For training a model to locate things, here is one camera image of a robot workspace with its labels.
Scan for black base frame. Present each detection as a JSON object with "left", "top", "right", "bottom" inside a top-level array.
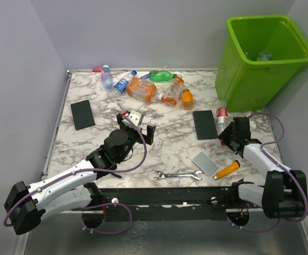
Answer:
[{"left": 89, "top": 186, "right": 245, "bottom": 222}]

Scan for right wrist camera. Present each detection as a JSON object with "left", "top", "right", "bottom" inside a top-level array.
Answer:
[{"left": 246, "top": 113, "right": 256, "bottom": 132}]

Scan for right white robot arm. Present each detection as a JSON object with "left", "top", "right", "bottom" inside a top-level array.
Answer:
[{"left": 218, "top": 117, "right": 308, "bottom": 220}]

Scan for orange label bottle back right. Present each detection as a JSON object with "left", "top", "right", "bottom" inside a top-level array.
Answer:
[{"left": 158, "top": 75, "right": 184, "bottom": 107}]

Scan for blue handled pliers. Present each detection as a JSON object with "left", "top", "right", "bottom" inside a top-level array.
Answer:
[{"left": 111, "top": 172, "right": 122, "bottom": 179}]

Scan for green plastic bin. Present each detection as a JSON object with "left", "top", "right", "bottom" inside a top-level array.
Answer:
[{"left": 215, "top": 15, "right": 308, "bottom": 112}]

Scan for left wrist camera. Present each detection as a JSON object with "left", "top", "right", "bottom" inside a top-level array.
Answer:
[{"left": 122, "top": 110, "right": 144, "bottom": 127}]

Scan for left black foam pad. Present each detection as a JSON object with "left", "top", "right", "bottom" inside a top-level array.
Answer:
[{"left": 70, "top": 100, "right": 95, "bottom": 131}]

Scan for small clear bottle back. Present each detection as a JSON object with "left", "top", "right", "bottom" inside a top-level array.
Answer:
[{"left": 102, "top": 65, "right": 113, "bottom": 91}]

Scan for clear bottle inside bin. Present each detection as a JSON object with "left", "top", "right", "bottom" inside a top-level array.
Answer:
[{"left": 256, "top": 51, "right": 272, "bottom": 61}]

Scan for orange label bottle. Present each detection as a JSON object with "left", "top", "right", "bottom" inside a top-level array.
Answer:
[
  {"left": 126, "top": 77, "right": 157, "bottom": 103},
  {"left": 158, "top": 75, "right": 184, "bottom": 107}
]

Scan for right black foam pad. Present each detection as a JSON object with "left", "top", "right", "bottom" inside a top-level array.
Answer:
[{"left": 193, "top": 110, "right": 218, "bottom": 140}]

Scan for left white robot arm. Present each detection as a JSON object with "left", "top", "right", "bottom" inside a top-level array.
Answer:
[{"left": 3, "top": 111, "right": 156, "bottom": 235}]

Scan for orange juice bottle right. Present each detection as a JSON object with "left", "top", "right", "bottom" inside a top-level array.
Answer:
[{"left": 181, "top": 88, "right": 194, "bottom": 110}]

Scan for orange screwdriver handle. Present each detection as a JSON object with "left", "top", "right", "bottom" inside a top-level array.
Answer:
[{"left": 213, "top": 160, "right": 240, "bottom": 180}]

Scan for orange label bottle centre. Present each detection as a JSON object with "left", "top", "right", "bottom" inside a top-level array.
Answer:
[{"left": 126, "top": 77, "right": 157, "bottom": 103}]

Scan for silver open-end wrench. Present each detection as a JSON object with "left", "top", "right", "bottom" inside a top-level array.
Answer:
[{"left": 154, "top": 171, "right": 202, "bottom": 181}]

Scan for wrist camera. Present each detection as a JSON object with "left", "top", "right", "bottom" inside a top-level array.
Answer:
[
  {"left": 122, "top": 110, "right": 144, "bottom": 127},
  {"left": 246, "top": 113, "right": 256, "bottom": 132}
]

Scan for black foam pad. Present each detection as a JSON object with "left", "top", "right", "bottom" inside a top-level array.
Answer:
[
  {"left": 70, "top": 100, "right": 95, "bottom": 131},
  {"left": 193, "top": 110, "right": 218, "bottom": 140}
]

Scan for blue label bottle back left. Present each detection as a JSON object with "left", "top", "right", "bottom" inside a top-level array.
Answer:
[{"left": 111, "top": 70, "right": 137, "bottom": 95}]

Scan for green sprite bottle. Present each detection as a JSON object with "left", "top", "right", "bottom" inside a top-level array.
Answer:
[{"left": 149, "top": 70, "right": 177, "bottom": 82}]

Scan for red label bottle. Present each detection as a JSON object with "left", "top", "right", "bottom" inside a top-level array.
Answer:
[{"left": 216, "top": 101, "right": 228, "bottom": 135}]

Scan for grey rectangular sharpening stone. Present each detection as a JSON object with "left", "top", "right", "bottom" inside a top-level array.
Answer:
[{"left": 193, "top": 152, "right": 217, "bottom": 175}]

